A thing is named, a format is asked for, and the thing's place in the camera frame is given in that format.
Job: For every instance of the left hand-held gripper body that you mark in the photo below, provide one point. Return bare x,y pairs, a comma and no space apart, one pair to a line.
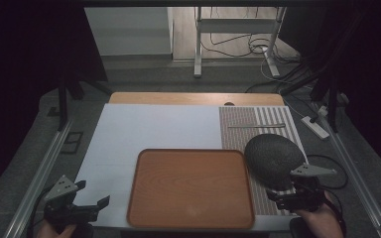
61,190

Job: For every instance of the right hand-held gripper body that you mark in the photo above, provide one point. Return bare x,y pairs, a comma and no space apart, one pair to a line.
306,191

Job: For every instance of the dark grey oval pad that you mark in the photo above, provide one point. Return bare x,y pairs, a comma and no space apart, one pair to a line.
271,158

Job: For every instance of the person's right hand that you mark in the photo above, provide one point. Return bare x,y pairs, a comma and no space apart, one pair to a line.
320,223

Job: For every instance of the person's left hand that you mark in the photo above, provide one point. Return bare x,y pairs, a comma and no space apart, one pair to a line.
54,232

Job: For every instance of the white power strip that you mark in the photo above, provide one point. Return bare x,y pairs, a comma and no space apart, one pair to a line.
315,127

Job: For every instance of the thin grey metal rod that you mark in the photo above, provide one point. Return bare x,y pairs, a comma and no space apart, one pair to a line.
256,125

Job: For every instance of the striped woven placemat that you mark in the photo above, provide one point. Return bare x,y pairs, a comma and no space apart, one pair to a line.
236,129

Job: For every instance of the brown wooden tray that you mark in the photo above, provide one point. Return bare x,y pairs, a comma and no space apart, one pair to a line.
190,188

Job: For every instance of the black stand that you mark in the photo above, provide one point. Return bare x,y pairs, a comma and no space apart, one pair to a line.
333,102
63,102

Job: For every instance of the white table board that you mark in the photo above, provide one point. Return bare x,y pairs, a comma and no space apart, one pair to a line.
158,127

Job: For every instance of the white cabinet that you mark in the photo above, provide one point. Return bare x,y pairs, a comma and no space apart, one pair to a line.
129,31

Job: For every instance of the aluminium rail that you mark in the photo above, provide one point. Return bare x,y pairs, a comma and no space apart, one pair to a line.
357,178
38,178

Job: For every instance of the black rectangular frame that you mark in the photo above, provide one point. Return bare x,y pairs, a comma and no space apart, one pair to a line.
72,142

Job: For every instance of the white metal desk frame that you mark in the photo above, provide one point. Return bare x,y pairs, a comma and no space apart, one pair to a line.
234,25

